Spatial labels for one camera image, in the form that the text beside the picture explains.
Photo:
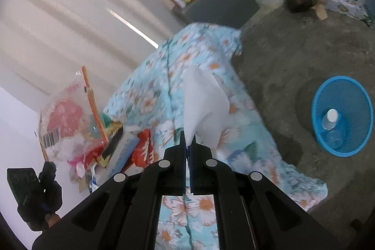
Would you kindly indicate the blue mesh basket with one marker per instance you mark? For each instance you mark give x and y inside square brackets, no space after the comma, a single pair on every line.
[353,97]

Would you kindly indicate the clear plastic bag red print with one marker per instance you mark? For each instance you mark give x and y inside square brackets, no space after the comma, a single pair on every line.
[61,118]

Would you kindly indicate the small white bottle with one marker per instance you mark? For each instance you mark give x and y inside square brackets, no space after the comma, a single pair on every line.
[178,1]

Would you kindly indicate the orange plastic strip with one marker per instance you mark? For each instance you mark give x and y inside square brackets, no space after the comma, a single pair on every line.
[92,103]

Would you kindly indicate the white tissue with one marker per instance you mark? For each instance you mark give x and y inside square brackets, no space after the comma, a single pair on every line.
[205,103]

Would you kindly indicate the white blue carton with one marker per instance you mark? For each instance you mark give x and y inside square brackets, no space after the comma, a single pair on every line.
[123,152]

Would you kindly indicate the floral mat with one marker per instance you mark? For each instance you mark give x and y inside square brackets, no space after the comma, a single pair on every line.
[345,1]

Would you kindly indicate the cardboard piece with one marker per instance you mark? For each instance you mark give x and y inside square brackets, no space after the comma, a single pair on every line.
[320,12]

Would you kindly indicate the red snack packet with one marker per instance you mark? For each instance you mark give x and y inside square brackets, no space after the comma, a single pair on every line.
[143,150]

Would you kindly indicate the blue floral tablecloth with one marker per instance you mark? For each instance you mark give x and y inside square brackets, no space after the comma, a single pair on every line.
[175,62]

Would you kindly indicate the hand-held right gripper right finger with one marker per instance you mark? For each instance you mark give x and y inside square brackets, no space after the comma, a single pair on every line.
[190,154]

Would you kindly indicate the clear bottle white cap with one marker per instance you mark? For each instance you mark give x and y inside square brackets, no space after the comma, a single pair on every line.
[331,121]

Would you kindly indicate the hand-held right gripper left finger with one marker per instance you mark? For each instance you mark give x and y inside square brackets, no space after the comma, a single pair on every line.
[178,157]

